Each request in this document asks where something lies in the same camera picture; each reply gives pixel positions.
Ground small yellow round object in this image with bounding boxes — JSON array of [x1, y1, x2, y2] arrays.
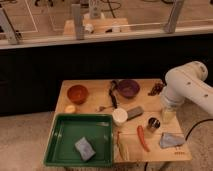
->
[[64, 105, 76, 114]]

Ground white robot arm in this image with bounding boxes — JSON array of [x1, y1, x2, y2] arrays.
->
[[160, 61, 213, 124]]

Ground dark brown grapes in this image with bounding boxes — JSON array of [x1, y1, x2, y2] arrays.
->
[[148, 83, 164, 96]]

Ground orange bowl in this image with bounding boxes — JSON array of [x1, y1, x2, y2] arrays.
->
[[67, 85, 89, 105]]

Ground metal cup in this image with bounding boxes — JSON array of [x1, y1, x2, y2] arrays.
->
[[147, 117, 161, 132]]

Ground blue cloth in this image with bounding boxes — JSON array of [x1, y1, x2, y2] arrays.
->
[[159, 132, 185, 149]]

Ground black cable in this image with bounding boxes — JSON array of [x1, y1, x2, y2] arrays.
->
[[185, 118, 213, 141]]

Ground wooden board in background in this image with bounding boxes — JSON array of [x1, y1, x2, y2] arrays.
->
[[63, 18, 131, 36]]

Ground white cup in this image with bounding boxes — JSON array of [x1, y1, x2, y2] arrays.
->
[[112, 108, 128, 126]]

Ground green plastic tray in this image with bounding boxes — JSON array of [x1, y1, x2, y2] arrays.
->
[[44, 114, 114, 167]]

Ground blue sponge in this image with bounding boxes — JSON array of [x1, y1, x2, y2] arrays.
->
[[75, 137, 96, 161]]

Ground purple bowl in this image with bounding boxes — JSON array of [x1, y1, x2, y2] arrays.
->
[[117, 79, 140, 98]]

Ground grey rectangular block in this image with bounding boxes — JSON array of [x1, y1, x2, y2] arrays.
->
[[127, 106, 144, 120]]

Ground black handled fork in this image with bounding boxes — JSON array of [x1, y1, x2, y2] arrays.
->
[[97, 80, 118, 112]]

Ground red chili pepper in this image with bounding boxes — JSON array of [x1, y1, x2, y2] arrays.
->
[[137, 125, 150, 152]]

